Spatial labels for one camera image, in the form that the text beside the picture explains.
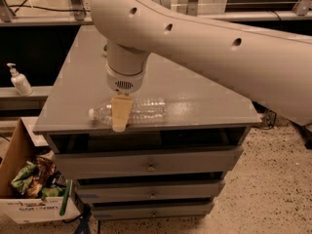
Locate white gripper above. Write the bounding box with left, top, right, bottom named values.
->
left=105, top=63, right=145, bottom=133

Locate clear plastic water bottle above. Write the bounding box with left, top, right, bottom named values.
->
left=88, top=97, right=167, bottom=126

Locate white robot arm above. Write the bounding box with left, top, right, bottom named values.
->
left=91, top=0, right=312, bottom=127

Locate white pump dispenser bottle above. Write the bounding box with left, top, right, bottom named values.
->
left=7, top=62, right=33, bottom=96

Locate green and yellow sponge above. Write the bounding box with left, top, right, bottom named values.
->
left=103, top=45, right=107, bottom=57

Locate grey drawer cabinet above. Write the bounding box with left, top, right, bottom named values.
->
left=34, top=25, right=259, bottom=211

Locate middle grey drawer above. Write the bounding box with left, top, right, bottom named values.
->
left=76, top=179, right=225, bottom=204

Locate grey drawer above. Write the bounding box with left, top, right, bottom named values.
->
left=92, top=201, right=214, bottom=220
left=76, top=179, right=225, bottom=204
left=55, top=146, right=243, bottom=179

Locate brown snack bag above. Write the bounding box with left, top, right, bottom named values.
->
left=26, top=156, right=56, bottom=199

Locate bottom grey drawer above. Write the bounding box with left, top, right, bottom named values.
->
left=92, top=201, right=214, bottom=220

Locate green marker pen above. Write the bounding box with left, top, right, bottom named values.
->
left=59, top=179, right=72, bottom=216

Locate cardboard box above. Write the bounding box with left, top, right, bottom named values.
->
left=0, top=117, right=80, bottom=224

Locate top grey drawer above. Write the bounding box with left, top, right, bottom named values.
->
left=55, top=146, right=243, bottom=179

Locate green snack bag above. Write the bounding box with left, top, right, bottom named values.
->
left=11, top=161, right=36, bottom=195

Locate black cable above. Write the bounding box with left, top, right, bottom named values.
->
left=9, top=5, right=92, bottom=15

